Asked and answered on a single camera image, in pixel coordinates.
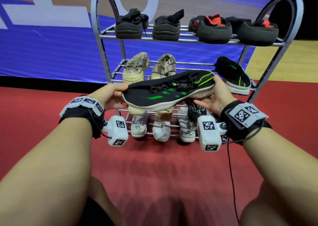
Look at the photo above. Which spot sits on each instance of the person's left hand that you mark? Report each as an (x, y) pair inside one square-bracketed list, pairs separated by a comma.
[(109, 96)]

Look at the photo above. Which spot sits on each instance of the person's right hand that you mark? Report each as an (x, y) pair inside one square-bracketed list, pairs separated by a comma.
[(218, 101)]

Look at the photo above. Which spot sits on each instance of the black grey mesh sneaker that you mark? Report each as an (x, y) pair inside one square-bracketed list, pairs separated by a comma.
[(196, 111)]

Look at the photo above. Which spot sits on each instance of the black green-striped sneaker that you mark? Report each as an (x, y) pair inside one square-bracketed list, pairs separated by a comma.
[(154, 94), (233, 77)]

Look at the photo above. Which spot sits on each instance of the cream chunky sneaker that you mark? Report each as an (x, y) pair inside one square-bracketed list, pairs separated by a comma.
[(136, 111), (164, 114)]

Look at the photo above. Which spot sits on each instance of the pastel iridescent sneaker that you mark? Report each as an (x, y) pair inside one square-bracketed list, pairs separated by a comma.
[(134, 72)]

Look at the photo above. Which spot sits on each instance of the grey striped sneaker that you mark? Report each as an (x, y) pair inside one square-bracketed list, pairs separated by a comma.
[(161, 131), (138, 127)]

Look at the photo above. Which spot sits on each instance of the white knit sneaker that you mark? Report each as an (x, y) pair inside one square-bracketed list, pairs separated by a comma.
[(187, 131)]

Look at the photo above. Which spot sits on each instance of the cream-soled sneaker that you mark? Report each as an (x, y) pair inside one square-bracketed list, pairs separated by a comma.
[(164, 67)]

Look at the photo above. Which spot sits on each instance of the grey metal shoe rack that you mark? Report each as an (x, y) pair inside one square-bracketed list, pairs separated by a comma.
[(98, 34)]

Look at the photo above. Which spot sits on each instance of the black ribbed-sole sneaker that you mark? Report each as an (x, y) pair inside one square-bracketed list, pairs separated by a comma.
[(258, 34), (213, 32)]

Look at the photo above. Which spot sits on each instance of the black orange-marked sneaker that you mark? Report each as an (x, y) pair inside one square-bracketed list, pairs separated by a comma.
[(128, 27)]

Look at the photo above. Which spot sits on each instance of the black lug-sole sneaker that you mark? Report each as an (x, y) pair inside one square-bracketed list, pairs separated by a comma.
[(166, 29)]

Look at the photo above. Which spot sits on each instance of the person's left forearm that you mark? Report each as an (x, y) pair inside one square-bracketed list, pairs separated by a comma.
[(42, 173)]

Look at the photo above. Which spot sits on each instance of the person's right forearm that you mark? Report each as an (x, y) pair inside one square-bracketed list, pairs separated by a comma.
[(285, 173)]

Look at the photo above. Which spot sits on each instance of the person's left leg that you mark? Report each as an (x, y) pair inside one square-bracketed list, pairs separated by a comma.
[(104, 201)]

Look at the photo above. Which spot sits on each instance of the person's leg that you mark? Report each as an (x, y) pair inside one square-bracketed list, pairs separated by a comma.
[(258, 208), (104, 201)]

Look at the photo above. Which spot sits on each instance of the person's right leg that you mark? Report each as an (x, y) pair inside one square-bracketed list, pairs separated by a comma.
[(258, 208)]

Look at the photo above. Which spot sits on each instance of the person's black trousers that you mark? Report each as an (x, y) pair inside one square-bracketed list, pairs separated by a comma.
[(94, 216)]

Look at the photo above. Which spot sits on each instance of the black marker right wristband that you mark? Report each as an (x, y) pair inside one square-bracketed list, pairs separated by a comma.
[(243, 119)]

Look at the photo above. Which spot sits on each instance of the black marker wristband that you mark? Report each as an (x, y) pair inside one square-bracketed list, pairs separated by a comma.
[(82, 111), (243, 119)]

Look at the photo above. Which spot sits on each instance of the black marker left wristband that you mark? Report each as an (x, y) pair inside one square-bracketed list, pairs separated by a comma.
[(82, 111)]

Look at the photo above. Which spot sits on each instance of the blue printed banner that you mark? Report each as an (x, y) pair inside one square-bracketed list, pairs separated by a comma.
[(62, 47)]

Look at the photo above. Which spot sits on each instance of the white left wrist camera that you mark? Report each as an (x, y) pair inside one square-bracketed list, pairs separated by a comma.
[(118, 131)]

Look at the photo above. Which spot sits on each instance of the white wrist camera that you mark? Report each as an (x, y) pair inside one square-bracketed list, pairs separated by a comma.
[(208, 136), (118, 131)]

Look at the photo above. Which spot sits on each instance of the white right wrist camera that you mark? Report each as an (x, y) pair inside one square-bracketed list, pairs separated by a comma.
[(208, 136)]

